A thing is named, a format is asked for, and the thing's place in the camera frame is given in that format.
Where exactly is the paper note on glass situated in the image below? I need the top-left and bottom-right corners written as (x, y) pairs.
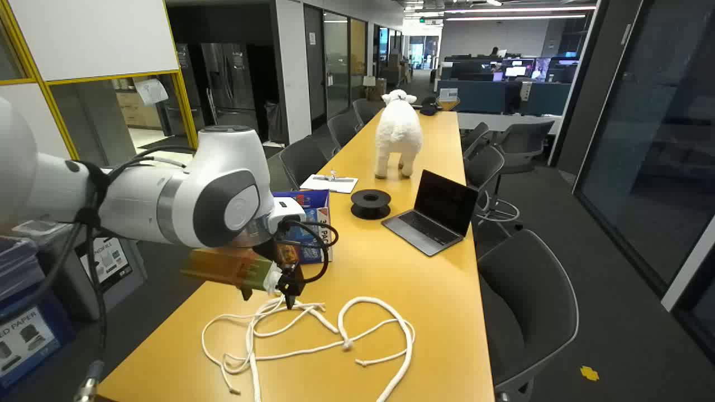
top-left (132, 76), bottom-right (170, 106)

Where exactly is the dark grey office chair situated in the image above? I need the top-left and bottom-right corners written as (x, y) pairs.
top-left (353, 96), bottom-right (387, 125)
top-left (327, 109), bottom-right (364, 149)
top-left (466, 142), bottom-right (524, 229)
top-left (458, 121), bottom-right (491, 157)
top-left (477, 224), bottom-right (582, 402)
top-left (270, 134), bottom-right (330, 192)
top-left (494, 117), bottom-right (557, 169)

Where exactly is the dark blue office divider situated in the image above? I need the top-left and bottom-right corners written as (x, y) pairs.
top-left (453, 78), bottom-right (572, 117)

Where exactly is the blue box with white label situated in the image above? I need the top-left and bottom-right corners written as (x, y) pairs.
top-left (0, 293), bottom-right (76, 388)

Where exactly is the white desk sign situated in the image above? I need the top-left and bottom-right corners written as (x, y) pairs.
top-left (433, 85), bottom-right (463, 113)

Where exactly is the white toy sheep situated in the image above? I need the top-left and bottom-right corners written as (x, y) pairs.
top-left (373, 87), bottom-right (425, 180)

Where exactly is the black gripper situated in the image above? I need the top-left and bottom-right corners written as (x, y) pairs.
top-left (259, 221), bottom-right (309, 311)

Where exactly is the thin long white rope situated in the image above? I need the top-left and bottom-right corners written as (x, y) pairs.
top-left (199, 296), bottom-right (356, 402)

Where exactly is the black tape roll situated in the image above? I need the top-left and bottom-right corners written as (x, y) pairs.
top-left (348, 188), bottom-right (394, 221)

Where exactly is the thick short white rope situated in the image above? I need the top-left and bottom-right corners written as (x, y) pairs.
top-left (335, 295), bottom-right (419, 402)

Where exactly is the white panel with yellow frame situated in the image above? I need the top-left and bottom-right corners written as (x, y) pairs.
top-left (0, 0), bottom-right (202, 163)

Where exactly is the grey plastic bin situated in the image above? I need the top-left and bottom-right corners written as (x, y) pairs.
top-left (32, 221), bottom-right (152, 321)

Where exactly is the grey open laptop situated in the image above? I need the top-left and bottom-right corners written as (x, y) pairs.
top-left (380, 168), bottom-right (480, 258)

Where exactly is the stack of dark blue packs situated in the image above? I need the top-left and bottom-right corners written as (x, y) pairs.
top-left (0, 235), bottom-right (48, 298)

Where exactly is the ceiling light strip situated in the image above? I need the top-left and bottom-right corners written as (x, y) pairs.
top-left (415, 4), bottom-right (600, 23)

